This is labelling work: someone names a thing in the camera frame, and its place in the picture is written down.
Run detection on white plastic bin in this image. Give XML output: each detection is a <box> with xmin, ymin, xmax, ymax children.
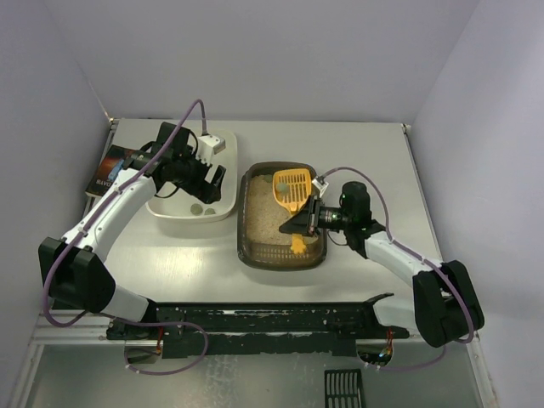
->
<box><xmin>144</xmin><ymin>127</ymin><xmax>238</xmax><ymax>224</ymax></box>

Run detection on yellow litter scoop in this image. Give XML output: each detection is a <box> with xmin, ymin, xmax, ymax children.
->
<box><xmin>271</xmin><ymin>167</ymin><xmax>311</xmax><ymax>256</ymax></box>

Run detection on dark brown litter box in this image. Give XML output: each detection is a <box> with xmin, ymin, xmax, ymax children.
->
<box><xmin>237</xmin><ymin>161</ymin><xmax>327</xmax><ymax>271</ymax></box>

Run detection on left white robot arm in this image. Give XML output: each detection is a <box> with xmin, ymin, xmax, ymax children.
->
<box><xmin>38</xmin><ymin>122</ymin><xmax>228</xmax><ymax>327</ymax></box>

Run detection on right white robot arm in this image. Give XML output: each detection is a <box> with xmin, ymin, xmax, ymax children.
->
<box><xmin>273</xmin><ymin>182</ymin><xmax>485</xmax><ymax>348</ymax></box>

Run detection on dark book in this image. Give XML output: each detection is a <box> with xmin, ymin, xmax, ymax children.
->
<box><xmin>85</xmin><ymin>144</ymin><xmax>134</xmax><ymax>197</ymax></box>

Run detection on black vent grille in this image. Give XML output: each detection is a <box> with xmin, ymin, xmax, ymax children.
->
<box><xmin>324</xmin><ymin>369</ymin><xmax>366</xmax><ymax>408</ymax></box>

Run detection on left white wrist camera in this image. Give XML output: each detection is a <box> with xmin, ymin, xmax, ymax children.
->
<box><xmin>195</xmin><ymin>134</ymin><xmax>226</xmax><ymax>167</ymax></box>

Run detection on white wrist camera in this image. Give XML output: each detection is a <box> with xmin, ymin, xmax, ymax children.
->
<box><xmin>195</xmin><ymin>134</ymin><xmax>226</xmax><ymax>167</ymax></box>
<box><xmin>312</xmin><ymin>176</ymin><xmax>329</xmax><ymax>198</ymax></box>

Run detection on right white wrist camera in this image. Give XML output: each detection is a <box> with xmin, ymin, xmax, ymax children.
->
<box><xmin>312</xmin><ymin>176</ymin><xmax>329</xmax><ymax>198</ymax></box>

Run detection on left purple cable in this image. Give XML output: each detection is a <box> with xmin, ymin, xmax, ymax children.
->
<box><xmin>42</xmin><ymin>99</ymin><xmax>209</xmax><ymax>376</ymax></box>

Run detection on purple cable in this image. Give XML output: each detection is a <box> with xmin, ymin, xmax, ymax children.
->
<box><xmin>320</xmin><ymin>166</ymin><xmax>475</xmax><ymax>371</ymax></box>
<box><xmin>42</xmin><ymin>99</ymin><xmax>209</xmax><ymax>376</ymax></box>

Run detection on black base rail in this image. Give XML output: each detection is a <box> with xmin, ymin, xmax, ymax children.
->
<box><xmin>106</xmin><ymin>298</ymin><xmax>410</xmax><ymax>359</ymax></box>

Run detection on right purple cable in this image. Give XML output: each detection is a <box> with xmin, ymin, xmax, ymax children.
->
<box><xmin>320</xmin><ymin>166</ymin><xmax>475</xmax><ymax>371</ymax></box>

